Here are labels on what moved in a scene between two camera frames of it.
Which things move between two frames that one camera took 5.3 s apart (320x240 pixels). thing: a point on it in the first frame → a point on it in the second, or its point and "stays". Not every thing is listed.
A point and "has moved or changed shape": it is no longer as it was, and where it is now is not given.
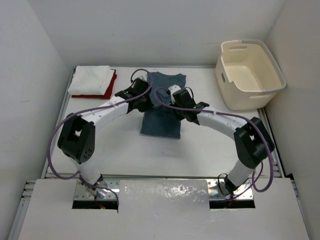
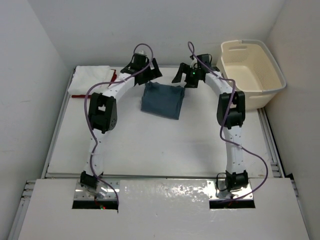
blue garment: [163, 120] has moved or changed shape
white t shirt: [91, 80] stays
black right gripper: [177, 115] → [185, 68]
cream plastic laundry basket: [249, 76] stays
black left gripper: [148, 106] → [153, 74]
